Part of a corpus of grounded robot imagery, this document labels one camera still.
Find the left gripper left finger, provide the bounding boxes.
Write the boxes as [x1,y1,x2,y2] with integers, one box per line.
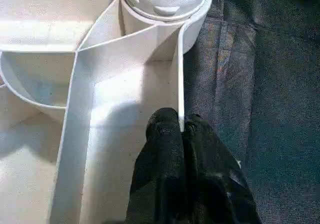
[125,108,188,224]

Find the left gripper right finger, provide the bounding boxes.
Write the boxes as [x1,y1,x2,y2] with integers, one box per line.
[181,114,262,224]

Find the black work mat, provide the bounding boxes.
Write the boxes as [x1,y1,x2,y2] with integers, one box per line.
[180,0,320,224]

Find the white plastic table top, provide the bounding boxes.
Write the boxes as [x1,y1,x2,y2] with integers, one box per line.
[0,0,214,224]

